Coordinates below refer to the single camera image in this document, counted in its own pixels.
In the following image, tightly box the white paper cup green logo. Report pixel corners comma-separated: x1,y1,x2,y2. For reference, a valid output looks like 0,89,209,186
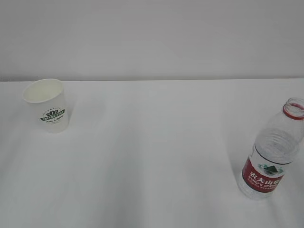
22,78,69,133

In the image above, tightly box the clear water bottle red label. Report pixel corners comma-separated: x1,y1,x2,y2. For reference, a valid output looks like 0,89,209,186
238,97,304,200

